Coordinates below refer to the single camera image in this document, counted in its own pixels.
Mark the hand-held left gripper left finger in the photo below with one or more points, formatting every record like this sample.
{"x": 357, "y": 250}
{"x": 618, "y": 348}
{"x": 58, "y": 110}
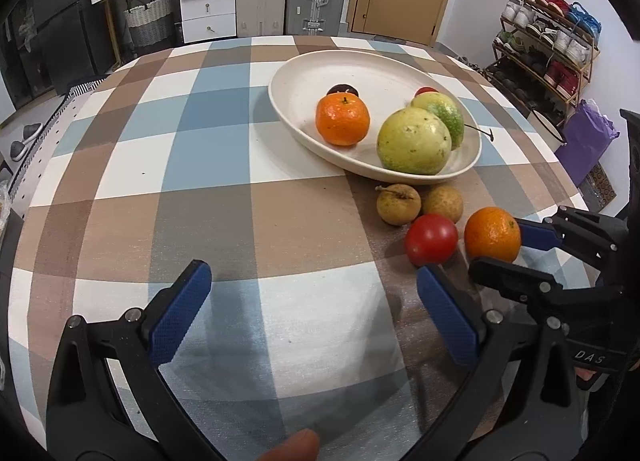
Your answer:
{"x": 180, "y": 311}

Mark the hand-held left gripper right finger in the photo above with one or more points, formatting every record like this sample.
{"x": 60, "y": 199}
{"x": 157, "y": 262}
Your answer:
{"x": 447, "y": 316}

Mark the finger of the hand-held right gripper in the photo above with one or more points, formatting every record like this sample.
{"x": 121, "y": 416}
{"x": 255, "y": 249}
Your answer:
{"x": 515, "y": 278}
{"x": 537, "y": 235}

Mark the orange mandarin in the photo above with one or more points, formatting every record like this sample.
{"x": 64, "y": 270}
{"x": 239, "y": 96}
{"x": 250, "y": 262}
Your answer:
{"x": 492, "y": 241}
{"x": 342, "y": 119}

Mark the red tomato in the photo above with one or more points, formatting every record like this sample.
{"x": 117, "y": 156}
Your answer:
{"x": 431, "y": 239}
{"x": 426, "y": 90}

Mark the green yellow round fruit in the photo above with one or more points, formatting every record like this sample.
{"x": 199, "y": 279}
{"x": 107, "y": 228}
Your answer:
{"x": 414, "y": 141}
{"x": 448, "y": 113}

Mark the cream round plate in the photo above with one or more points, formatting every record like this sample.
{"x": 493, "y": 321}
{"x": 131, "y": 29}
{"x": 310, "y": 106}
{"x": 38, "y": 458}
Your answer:
{"x": 310, "y": 76}

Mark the person's right hand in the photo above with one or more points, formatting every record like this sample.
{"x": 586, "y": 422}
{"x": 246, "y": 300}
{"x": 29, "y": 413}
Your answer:
{"x": 586, "y": 379}

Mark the person's left hand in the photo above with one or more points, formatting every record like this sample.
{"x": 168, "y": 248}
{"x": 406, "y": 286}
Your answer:
{"x": 295, "y": 447}

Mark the patterned door mat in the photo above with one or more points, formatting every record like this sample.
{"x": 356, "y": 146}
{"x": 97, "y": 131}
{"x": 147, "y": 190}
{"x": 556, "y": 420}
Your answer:
{"x": 597, "y": 186}

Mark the brown longan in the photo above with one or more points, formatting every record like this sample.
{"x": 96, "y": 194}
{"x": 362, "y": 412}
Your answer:
{"x": 443, "y": 202}
{"x": 398, "y": 204}

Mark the purple bag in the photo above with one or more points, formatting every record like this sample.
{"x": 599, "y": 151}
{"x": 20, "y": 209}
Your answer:
{"x": 585, "y": 141}

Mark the checked tablecloth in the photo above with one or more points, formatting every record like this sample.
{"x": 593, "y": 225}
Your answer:
{"x": 125, "y": 216}

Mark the cream round bin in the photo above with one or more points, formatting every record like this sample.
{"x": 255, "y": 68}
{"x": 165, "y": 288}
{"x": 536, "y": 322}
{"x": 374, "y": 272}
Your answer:
{"x": 547, "y": 125}

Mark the wooden shoe rack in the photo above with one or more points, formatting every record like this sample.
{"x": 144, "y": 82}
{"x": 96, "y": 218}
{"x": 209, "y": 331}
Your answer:
{"x": 582, "y": 73}

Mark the group of assorted shoes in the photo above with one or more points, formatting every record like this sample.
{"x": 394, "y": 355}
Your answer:
{"x": 555, "y": 41}

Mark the grey slipper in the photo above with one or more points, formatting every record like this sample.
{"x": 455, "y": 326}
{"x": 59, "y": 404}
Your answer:
{"x": 32, "y": 130}
{"x": 20, "y": 148}

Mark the striped floor mat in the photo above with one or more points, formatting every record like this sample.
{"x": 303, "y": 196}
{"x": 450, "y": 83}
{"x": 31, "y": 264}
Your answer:
{"x": 75, "y": 93}

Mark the woven laundry basket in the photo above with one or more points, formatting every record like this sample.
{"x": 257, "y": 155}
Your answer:
{"x": 149, "y": 21}

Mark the dark grey fridge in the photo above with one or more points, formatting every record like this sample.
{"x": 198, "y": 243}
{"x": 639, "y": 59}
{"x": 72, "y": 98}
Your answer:
{"x": 75, "y": 31}

